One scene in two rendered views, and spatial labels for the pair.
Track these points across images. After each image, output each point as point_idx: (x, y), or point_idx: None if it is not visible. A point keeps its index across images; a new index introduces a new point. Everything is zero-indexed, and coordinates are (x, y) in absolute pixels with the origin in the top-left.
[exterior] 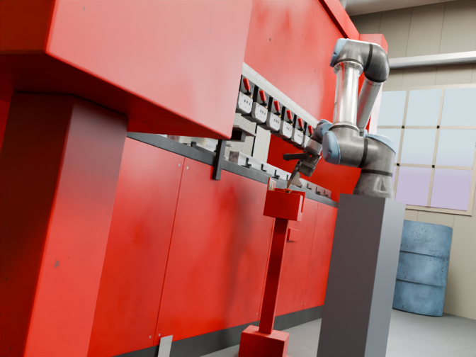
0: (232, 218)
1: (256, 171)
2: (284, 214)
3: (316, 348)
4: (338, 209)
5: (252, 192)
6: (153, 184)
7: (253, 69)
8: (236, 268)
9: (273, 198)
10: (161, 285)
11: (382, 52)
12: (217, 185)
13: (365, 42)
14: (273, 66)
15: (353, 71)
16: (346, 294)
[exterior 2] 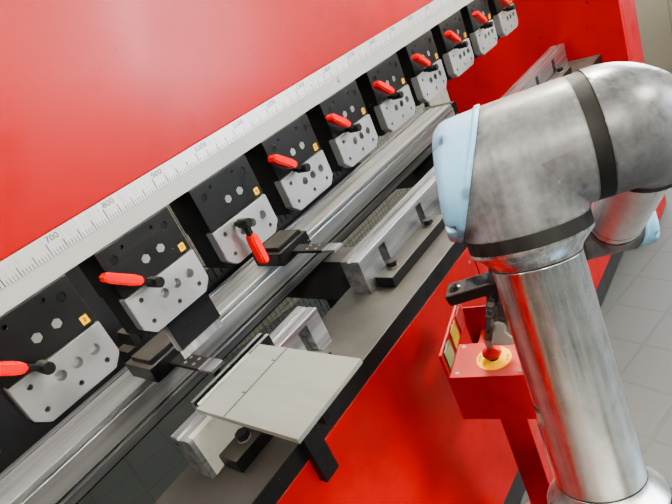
0: (409, 435)
1: (408, 302)
2: (508, 413)
3: (651, 437)
4: None
5: (422, 338)
6: None
7: (280, 91)
8: (461, 461)
9: (470, 390)
10: None
11: (665, 116)
12: (341, 465)
13: (559, 110)
14: (326, 12)
15: (555, 275)
16: None
